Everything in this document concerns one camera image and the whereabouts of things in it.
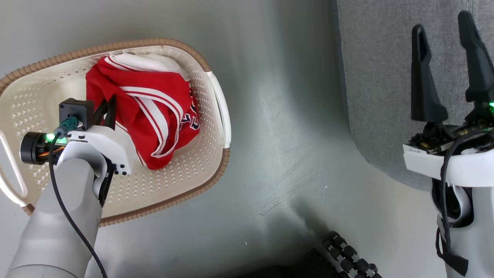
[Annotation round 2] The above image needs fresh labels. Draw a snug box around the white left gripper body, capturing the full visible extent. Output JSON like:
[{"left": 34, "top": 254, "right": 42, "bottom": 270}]
[{"left": 19, "top": 125, "right": 134, "bottom": 176}]

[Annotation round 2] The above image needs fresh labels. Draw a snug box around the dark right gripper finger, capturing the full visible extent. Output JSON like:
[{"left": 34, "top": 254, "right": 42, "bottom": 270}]
[
  {"left": 457, "top": 10, "right": 494, "bottom": 114},
  {"left": 410, "top": 24, "right": 449, "bottom": 124}
]

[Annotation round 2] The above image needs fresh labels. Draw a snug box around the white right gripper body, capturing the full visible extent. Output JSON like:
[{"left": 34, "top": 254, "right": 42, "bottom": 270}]
[{"left": 403, "top": 101, "right": 494, "bottom": 188}]

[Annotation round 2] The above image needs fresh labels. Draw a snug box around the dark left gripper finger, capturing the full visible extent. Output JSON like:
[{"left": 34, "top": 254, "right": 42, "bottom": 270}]
[
  {"left": 93, "top": 100, "right": 109, "bottom": 126},
  {"left": 103, "top": 96, "right": 117, "bottom": 130}
]

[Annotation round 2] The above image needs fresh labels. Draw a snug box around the red white striped garment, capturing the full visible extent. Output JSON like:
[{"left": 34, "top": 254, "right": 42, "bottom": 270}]
[{"left": 85, "top": 53, "right": 201, "bottom": 170}]

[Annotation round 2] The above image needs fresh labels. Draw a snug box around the grey fabric sofa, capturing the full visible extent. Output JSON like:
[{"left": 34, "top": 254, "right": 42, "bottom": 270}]
[{"left": 337, "top": 0, "right": 494, "bottom": 192}]

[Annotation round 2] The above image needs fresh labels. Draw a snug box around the cream perforated laundry basket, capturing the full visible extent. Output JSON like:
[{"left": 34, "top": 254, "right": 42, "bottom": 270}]
[{"left": 0, "top": 37, "right": 232, "bottom": 227}]

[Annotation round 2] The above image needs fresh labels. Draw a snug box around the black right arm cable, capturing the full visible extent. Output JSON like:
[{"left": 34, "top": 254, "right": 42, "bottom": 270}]
[{"left": 435, "top": 131, "right": 494, "bottom": 277}]

